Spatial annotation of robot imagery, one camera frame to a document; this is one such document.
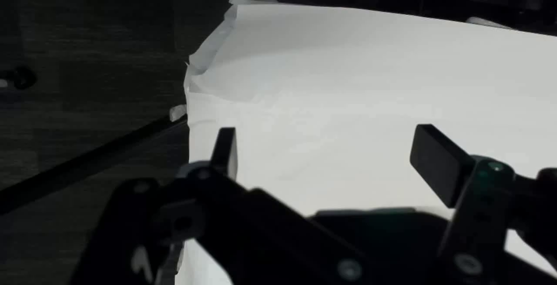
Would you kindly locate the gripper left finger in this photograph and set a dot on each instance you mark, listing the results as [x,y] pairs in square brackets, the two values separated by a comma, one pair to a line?
[243,219]

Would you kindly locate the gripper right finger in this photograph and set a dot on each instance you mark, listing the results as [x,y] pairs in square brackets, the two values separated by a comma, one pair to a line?
[481,215]

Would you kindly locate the white paper table cover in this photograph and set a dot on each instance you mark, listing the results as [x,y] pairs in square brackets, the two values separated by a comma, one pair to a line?
[348,102]

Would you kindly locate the black floor bar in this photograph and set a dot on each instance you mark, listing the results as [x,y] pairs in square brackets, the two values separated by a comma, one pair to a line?
[87,163]

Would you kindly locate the black caster wheel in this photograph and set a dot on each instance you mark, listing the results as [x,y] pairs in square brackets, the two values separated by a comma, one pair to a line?
[21,78]

